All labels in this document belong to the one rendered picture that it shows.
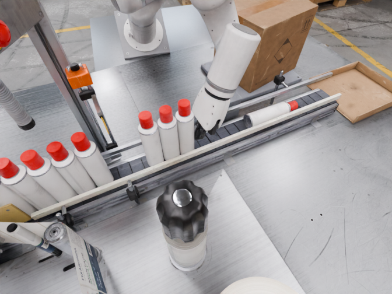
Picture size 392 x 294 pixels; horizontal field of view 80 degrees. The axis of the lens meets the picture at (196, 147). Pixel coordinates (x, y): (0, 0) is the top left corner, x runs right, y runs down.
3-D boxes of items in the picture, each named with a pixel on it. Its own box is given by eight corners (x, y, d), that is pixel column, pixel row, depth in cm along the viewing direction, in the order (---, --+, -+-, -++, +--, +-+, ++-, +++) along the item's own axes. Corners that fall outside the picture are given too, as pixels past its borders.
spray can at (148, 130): (150, 171, 72) (137, 125, 55) (145, 158, 75) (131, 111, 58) (167, 164, 73) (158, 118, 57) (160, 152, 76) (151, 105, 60)
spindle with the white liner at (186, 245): (178, 278, 54) (164, 240, 30) (164, 242, 59) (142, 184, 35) (212, 259, 56) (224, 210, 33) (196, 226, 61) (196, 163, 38)
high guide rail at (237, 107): (21, 188, 61) (18, 185, 59) (21, 184, 61) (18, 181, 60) (331, 76, 89) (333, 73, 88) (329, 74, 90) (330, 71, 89)
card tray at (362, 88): (352, 123, 91) (358, 116, 87) (305, 85, 105) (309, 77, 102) (403, 100, 99) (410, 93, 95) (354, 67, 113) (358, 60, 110)
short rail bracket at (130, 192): (135, 210, 69) (125, 192, 60) (132, 202, 71) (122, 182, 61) (145, 206, 70) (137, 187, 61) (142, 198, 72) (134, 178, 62)
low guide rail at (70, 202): (34, 220, 61) (30, 217, 59) (34, 216, 61) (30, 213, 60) (339, 98, 90) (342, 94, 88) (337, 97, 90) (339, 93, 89)
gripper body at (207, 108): (199, 76, 63) (186, 109, 70) (217, 99, 57) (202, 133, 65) (220, 77, 67) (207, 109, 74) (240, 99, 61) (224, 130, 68)
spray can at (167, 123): (167, 165, 73) (158, 118, 57) (161, 153, 76) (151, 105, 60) (182, 159, 74) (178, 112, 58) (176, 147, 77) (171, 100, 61)
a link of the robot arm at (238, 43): (207, 67, 64) (206, 83, 57) (226, 16, 55) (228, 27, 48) (235, 77, 65) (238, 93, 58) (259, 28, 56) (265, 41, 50)
